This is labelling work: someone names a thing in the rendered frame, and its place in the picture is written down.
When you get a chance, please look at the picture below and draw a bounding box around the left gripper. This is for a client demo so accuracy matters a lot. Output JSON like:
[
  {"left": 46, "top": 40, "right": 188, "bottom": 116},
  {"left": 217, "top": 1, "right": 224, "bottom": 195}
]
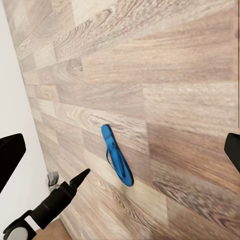
[{"left": 42, "top": 168, "right": 91, "bottom": 219}]

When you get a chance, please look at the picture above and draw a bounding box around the sandal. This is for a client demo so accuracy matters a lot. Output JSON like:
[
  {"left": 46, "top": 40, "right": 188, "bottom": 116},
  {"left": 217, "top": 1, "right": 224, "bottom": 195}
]
[{"left": 101, "top": 124, "right": 134, "bottom": 187}]

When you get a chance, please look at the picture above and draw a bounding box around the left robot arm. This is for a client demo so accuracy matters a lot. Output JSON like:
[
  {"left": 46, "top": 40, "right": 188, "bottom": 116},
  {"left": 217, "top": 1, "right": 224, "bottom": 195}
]
[{"left": 3, "top": 168, "right": 91, "bottom": 240}]

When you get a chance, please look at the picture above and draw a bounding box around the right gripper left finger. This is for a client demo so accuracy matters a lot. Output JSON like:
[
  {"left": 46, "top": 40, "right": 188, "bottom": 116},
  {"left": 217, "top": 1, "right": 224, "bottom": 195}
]
[{"left": 0, "top": 133, "right": 26, "bottom": 193}]

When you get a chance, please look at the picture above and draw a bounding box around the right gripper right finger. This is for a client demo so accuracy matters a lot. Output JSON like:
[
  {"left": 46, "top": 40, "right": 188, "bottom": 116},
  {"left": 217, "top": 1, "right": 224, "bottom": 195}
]
[{"left": 224, "top": 133, "right": 240, "bottom": 173}]

